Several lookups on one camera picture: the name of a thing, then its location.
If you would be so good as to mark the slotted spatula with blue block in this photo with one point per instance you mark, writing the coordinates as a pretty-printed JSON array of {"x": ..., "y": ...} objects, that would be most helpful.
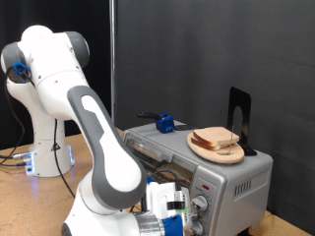
[{"x": 165, "y": 124}]

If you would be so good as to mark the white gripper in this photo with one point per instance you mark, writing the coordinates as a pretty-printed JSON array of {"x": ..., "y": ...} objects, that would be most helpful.
[{"x": 157, "y": 196}]

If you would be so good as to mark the round wooden plate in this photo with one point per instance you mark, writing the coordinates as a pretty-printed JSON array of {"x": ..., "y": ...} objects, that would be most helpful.
[{"x": 223, "y": 157}]

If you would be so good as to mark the red indicator light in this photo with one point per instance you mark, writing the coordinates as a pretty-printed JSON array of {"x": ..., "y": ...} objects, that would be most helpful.
[{"x": 205, "y": 188}]

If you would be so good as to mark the silver oven knob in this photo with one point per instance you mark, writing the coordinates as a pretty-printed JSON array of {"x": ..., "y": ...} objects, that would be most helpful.
[
  {"x": 201, "y": 203},
  {"x": 199, "y": 228}
]

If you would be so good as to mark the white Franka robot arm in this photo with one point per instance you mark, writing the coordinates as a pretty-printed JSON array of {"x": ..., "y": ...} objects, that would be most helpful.
[{"x": 114, "y": 164}]

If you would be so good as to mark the black metal bookend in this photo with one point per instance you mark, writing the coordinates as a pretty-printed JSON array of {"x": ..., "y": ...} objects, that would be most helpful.
[{"x": 238, "y": 98}]

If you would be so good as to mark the silver toaster oven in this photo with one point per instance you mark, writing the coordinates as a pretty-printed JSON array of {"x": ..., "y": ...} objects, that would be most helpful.
[{"x": 229, "y": 187}]

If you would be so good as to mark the vertical metal pole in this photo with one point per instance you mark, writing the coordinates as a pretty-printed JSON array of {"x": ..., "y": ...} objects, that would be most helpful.
[{"x": 112, "y": 65}]

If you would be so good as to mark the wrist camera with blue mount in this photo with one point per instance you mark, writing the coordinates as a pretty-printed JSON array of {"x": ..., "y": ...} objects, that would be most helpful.
[{"x": 172, "y": 226}]

